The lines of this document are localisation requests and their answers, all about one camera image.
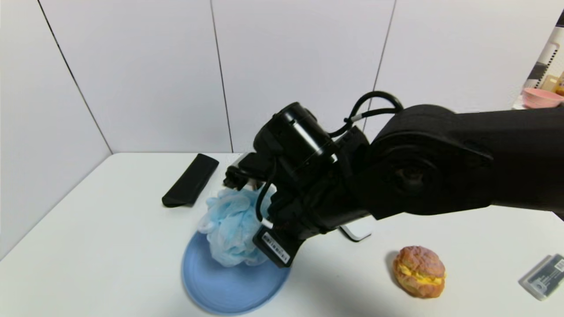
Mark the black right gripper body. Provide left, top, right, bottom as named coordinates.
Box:
left=252, top=225, right=306, bottom=269

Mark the light blue mesh loofah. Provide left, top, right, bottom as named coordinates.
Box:
left=197, top=186, right=276, bottom=268

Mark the blue round plate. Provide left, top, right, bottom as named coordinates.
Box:
left=182, top=231, right=291, bottom=315

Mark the white rectangular case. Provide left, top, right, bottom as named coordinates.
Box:
left=339, top=216, right=375, bottom=242

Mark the black soft pouch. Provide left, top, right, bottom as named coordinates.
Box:
left=162, top=154, right=220, bottom=208

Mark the cream filled bread bun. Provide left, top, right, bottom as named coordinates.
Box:
left=392, top=245, right=446, bottom=299

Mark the clear plastic card box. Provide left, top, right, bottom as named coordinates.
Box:
left=519, top=254, right=564, bottom=301

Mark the pink bowl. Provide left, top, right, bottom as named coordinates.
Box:
left=522, top=87, right=564, bottom=109

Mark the white perforated panel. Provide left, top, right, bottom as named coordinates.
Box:
left=523, top=27, right=564, bottom=90

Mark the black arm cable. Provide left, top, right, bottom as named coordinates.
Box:
left=328, top=91, right=404, bottom=138

